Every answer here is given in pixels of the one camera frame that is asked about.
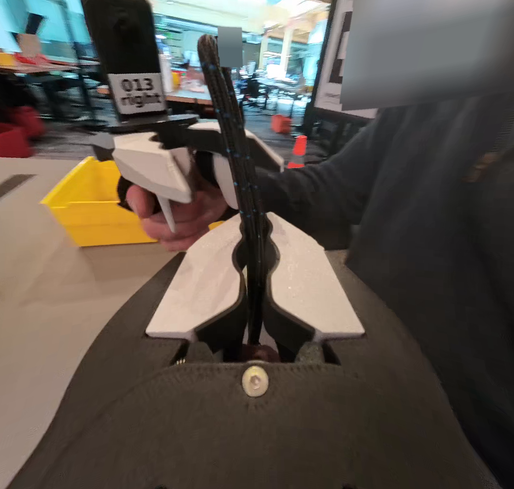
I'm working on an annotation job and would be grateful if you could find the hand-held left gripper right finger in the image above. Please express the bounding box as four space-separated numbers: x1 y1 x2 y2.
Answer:
264 213 367 343

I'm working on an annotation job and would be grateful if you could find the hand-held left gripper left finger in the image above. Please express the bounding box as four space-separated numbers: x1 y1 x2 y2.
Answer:
146 214 248 343

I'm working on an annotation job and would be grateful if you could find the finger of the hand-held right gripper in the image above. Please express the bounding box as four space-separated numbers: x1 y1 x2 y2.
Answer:
112 131 196 234
189 119 284 211

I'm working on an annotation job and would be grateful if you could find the black braided hdmi cable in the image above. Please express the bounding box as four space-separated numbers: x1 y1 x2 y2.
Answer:
196 33 279 353

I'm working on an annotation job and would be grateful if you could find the yellow plastic bin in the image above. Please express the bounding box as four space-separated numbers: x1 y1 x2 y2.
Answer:
41 155 227 248

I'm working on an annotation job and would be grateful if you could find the person's right forearm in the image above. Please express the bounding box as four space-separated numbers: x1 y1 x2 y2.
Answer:
256 104 450 250

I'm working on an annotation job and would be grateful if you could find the person's right hand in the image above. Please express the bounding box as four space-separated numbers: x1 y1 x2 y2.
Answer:
126 176 235 254

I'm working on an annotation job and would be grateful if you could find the orange traffic cone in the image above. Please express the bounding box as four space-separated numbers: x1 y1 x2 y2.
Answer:
286 135 309 171

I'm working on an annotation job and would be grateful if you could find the white printed board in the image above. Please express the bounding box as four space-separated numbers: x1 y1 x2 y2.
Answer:
312 0 378 120

